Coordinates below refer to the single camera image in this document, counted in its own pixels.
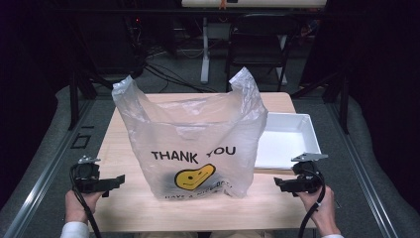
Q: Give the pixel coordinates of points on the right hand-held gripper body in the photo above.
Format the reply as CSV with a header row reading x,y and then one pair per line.
x,y
307,175

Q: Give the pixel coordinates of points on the person's right hand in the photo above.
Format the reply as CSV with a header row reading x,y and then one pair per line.
x,y
322,211

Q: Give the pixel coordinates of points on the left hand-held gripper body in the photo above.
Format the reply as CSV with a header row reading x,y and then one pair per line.
x,y
86,173

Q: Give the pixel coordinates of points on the black metal stand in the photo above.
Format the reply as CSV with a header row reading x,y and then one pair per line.
x,y
343,99
74,99

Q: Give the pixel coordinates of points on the small orange object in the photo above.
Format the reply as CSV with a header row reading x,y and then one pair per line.
x,y
223,4

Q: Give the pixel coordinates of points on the clear plastic bag yellow smiley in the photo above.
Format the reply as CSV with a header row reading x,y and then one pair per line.
x,y
198,132

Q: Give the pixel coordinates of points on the grey metal floor rail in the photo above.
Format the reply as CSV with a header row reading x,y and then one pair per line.
x,y
49,172
363,172

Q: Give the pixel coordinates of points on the person's left hand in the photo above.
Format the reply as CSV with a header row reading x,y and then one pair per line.
x,y
77,206

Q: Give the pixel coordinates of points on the white desk leg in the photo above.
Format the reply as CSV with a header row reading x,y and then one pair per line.
x,y
205,53

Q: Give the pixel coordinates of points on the black folding chair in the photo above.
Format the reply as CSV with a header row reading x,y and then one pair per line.
x,y
257,43

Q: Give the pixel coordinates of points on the white plastic bin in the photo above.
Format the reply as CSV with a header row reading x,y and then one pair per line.
x,y
284,145

